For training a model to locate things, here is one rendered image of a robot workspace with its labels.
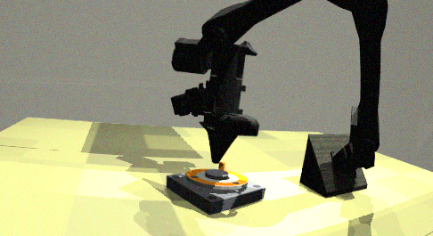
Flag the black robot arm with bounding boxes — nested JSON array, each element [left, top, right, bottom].
[[170, 0, 388, 178]]

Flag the orange round plate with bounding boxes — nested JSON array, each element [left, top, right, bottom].
[[185, 162, 249, 191]]

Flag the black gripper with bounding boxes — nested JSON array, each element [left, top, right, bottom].
[[192, 76, 259, 164]]

